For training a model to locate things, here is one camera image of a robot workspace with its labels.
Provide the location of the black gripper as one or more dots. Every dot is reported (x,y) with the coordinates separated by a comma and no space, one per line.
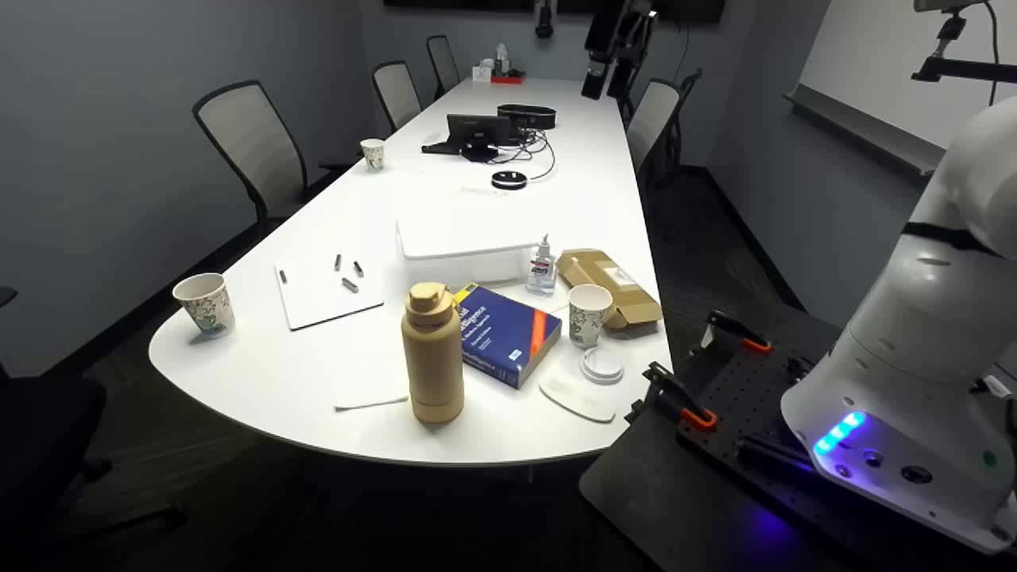
(623,32)

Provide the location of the small orange-lid jar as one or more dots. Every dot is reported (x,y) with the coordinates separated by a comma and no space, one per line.
(589,317)

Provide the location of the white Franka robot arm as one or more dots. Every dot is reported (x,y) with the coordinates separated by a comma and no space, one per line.
(933,352)

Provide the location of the small white paper cup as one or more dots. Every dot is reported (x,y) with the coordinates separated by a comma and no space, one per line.
(373,154)

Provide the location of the white plastic cup lid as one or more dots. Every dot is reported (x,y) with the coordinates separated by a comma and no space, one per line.
(603,366)

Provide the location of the patterned paper cup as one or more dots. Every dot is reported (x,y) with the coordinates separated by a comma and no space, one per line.
(206,302)

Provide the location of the dark office chair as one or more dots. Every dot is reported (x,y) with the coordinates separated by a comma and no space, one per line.
(689,95)

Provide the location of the black oval speaker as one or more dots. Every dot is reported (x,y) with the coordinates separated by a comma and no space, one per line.
(526,117)

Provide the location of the red tray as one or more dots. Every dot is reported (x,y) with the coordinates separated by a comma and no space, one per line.
(509,77)

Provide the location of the white spray bottle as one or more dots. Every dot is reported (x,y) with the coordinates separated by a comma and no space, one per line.
(502,58)

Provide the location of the round black puck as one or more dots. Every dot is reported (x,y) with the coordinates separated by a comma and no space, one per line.
(509,180)

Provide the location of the black conference phone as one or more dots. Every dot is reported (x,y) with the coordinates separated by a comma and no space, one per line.
(478,134)

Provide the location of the clear hand sanitizer bottle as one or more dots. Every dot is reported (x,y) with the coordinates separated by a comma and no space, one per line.
(542,266)

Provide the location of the brown cardboard box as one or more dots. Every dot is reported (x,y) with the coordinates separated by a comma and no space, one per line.
(611,288)

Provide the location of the white rectangular box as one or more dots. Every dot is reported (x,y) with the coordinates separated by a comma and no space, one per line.
(466,239)

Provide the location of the blue Artificial Intelligence book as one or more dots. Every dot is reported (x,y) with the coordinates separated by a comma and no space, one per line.
(509,335)

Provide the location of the orange black clamp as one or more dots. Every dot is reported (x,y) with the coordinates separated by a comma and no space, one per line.
(740,331)
(679,402)

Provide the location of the white oval flat device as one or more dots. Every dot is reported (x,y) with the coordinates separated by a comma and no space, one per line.
(577,397)

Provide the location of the tan insulated bottle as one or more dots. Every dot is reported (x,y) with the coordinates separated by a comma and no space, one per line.
(434,357)

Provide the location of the large mesh office chair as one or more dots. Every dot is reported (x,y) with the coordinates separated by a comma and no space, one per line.
(255,143)

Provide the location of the thin white stick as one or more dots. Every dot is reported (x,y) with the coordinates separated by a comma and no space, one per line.
(369,406)

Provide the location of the black upholstered chair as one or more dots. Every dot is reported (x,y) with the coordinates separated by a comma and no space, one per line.
(43,447)

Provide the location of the black wall screen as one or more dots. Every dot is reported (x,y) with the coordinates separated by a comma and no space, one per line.
(478,4)

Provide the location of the wall whiteboard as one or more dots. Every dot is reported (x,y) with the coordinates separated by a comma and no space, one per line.
(902,66)

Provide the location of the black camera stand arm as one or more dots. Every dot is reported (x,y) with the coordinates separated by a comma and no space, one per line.
(959,58)

